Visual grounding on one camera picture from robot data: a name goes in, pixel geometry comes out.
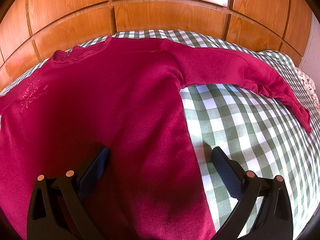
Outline green checkered bed cover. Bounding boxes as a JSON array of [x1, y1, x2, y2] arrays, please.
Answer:
[[0, 29, 320, 240]]

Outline red long-sleeve shirt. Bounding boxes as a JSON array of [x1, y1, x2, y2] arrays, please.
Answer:
[[1, 37, 311, 239]]

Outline floral bedspread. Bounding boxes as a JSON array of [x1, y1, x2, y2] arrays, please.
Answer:
[[297, 68, 320, 113]]

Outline wooden wardrobe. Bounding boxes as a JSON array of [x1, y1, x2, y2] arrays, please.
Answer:
[[1, 0, 312, 88]]

